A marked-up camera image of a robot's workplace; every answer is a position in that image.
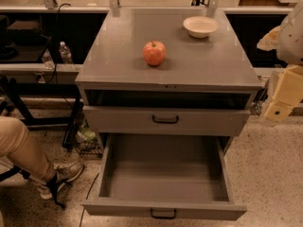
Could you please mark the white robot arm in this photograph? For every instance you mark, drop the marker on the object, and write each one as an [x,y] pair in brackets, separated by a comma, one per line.
[287,40]

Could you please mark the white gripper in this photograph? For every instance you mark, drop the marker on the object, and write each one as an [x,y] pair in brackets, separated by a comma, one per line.
[292,39]

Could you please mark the closed grey upper drawer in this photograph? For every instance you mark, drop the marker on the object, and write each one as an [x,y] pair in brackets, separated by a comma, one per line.
[166,120]

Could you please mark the open grey lower drawer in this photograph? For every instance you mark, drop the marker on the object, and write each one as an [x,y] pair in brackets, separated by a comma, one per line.
[164,177]

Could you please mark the person leg beige trousers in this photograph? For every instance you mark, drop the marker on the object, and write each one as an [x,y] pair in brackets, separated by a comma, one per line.
[23,150]

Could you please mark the clear water bottle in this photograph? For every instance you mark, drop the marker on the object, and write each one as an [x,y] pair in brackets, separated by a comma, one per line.
[66,55]
[48,61]

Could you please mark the red apple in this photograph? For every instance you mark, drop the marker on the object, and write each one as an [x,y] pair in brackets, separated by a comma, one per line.
[154,53]

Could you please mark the grey drawer cabinet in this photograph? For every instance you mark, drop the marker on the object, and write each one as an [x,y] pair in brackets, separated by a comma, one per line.
[208,73]

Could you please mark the grey sneaker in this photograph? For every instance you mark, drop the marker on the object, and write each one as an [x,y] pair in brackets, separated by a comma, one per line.
[63,176]

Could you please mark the white bowl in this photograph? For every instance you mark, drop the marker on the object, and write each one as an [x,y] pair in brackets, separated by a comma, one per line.
[200,26]

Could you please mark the black table frame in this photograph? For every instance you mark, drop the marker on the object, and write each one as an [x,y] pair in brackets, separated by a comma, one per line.
[45,105]

